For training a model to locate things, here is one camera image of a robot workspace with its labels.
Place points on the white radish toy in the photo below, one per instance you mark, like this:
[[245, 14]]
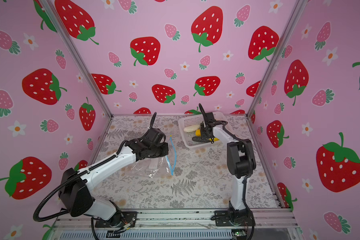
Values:
[[192, 128]]

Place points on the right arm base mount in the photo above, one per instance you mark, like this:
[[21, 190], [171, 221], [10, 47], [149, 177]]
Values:
[[230, 218]]

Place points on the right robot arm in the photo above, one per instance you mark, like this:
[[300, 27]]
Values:
[[240, 156]]

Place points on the white plastic basket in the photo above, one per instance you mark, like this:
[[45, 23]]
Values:
[[194, 132]]

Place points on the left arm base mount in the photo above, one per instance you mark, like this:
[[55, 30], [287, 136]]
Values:
[[119, 220]]

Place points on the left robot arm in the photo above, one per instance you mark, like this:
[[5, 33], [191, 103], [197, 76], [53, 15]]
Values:
[[76, 186]]

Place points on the clear zip top bag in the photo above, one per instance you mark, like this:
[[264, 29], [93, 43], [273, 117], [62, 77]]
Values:
[[158, 167]]

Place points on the aluminium frame rail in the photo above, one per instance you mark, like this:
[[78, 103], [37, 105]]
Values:
[[182, 224]]

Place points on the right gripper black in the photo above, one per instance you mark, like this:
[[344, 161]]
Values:
[[203, 129]]

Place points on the dark cucumber toy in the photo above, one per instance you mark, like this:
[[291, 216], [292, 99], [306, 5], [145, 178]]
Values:
[[198, 139]]

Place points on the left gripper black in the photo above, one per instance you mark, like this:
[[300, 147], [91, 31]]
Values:
[[166, 149]]

